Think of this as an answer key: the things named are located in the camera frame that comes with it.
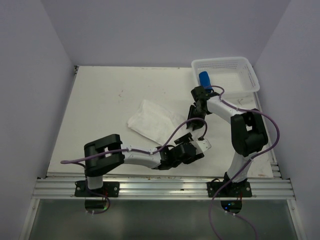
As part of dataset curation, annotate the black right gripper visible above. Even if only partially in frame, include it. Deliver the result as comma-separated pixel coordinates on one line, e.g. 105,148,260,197
186,104,208,131

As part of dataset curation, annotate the blue towel with black trim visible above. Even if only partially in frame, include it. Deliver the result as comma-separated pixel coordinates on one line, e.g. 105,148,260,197
198,71,213,92

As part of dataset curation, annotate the white towel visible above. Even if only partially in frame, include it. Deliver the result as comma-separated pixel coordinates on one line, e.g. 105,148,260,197
127,99,186,145

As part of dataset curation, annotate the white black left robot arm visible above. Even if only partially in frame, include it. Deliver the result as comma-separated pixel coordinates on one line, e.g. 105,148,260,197
84,133,211,197

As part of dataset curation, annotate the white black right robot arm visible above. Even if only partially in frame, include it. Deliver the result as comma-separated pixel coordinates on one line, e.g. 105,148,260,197
186,86,268,197

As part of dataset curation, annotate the white plastic basket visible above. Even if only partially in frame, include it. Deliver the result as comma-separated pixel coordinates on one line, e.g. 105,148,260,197
191,56,260,98

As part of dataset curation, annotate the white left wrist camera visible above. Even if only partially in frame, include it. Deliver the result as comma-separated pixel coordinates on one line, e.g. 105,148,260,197
193,139,212,154

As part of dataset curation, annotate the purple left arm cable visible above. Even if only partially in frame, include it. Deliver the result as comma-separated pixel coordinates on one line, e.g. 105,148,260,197
60,119,209,215

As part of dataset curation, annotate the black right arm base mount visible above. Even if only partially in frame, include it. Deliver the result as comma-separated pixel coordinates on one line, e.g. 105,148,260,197
206,178,253,198

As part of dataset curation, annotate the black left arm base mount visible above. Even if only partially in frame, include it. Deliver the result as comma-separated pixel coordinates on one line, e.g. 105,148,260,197
74,180,120,198

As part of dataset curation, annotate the aluminium rail frame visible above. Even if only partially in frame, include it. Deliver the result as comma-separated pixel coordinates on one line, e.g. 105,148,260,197
20,66,306,240

